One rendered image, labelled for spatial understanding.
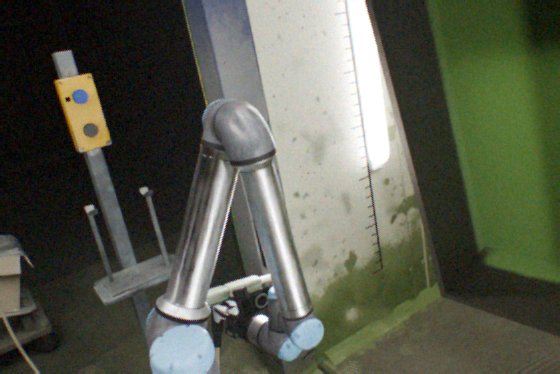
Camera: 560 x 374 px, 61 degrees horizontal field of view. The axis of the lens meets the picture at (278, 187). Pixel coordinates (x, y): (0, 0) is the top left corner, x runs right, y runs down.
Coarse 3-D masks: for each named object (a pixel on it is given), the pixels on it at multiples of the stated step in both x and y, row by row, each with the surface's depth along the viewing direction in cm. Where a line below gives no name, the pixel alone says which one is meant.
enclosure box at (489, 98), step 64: (384, 0) 148; (448, 0) 160; (512, 0) 146; (384, 64) 149; (448, 64) 173; (512, 64) 156; (448, 128) 178; (512, 128) 168; (448, 192) 183; (512, 192) 182; (448, 256) 189; (512, 256) 195; (512, 320) 168
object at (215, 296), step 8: (240, 280) 172; (248, 280) 172; (256, 280) 173; (264, 280) 178; (216, 288) 164; (224, 288) 164; (232, 288) 166; (248, 288) 171; (256, 288) 174; (208, 296) 158; (216, 296) 161; (224, 296) 163; (232, 296) 166; (208, 304) 159; (216, 304) 161; (216, 328) 164; (216, 336) 165; (216, 344) 166
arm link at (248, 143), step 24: (216, 120) 114; (240, 120) 109; (240, 144) 108; (264, 144) 109; (240, 168) 111; (264, 168) 111; (264, 192) 113; (264, 216) 115; (264, 240) 118; (288, 240) 118; (288, 264) 119; (288, 288) 121; (288, 312) 124; (312, 312) 126; (288, 336) 128; (312, 336) 125
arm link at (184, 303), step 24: (216, 144) 119; (216, 168) 120; (192, 192) 123; (216, 192) 121; (192, 216) 123; (216, 216) 123; (192, 240) 123; (216, 240) 125; (192, 264) 124; (168, 288) 127; (192, 288) 125; (168, 312) 124; (192, 312) 125
